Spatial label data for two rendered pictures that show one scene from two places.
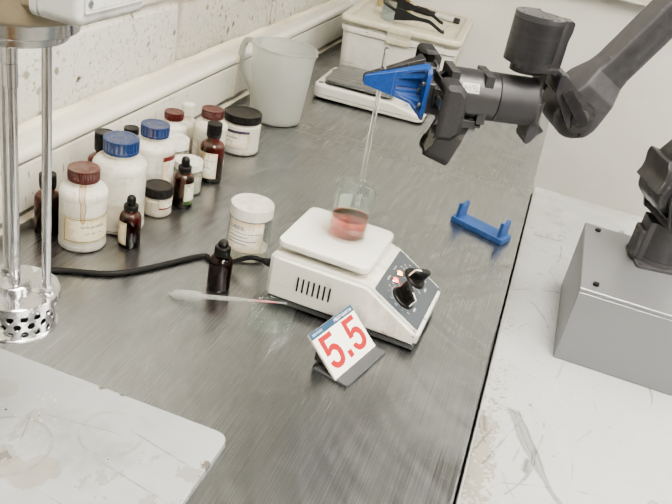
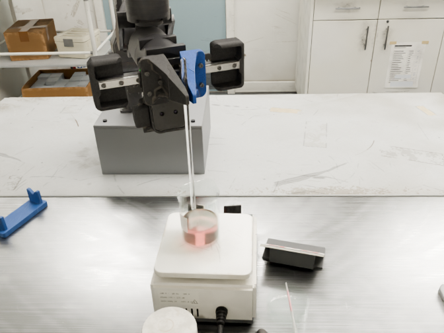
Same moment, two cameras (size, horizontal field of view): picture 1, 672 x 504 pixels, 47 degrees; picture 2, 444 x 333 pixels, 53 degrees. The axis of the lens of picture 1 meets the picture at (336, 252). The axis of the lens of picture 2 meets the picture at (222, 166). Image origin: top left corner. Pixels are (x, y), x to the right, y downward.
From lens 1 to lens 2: 1.02 m
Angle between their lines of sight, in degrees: 83
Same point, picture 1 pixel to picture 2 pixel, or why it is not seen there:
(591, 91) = not seen: hidden behind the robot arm
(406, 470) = (369, 213)
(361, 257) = (235, 221)
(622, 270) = not seen: hidden behind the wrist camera
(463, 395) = (280, 201)
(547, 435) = (286, 172)
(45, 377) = not seen: outside the picture
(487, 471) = (337, 188)
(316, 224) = (195, 258)
